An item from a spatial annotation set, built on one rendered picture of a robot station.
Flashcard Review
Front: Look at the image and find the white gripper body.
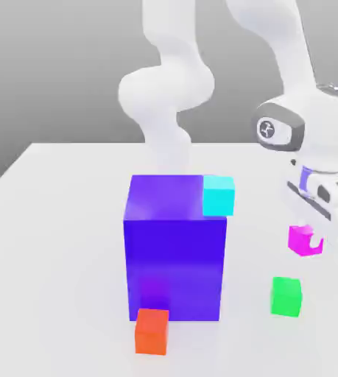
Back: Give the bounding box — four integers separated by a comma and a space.
281, 177, 338, 243

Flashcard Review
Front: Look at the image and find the small magenta cube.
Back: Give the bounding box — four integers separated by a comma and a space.
287, 224, 325, 258

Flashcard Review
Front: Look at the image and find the small green cube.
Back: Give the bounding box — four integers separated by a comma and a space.
270, 276, 303, 318

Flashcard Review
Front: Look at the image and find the small cyan cube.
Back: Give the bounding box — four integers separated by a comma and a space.
202, 175, 236, 217

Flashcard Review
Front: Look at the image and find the small orange cube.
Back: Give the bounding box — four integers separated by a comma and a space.
134, 308, 170, 356

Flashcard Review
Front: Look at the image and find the large blue box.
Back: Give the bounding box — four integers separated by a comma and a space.
122, 174, 228, 323

